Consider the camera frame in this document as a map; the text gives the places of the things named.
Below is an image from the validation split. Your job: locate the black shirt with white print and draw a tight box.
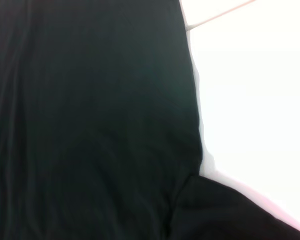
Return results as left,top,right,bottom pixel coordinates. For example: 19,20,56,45
0,0,300,240

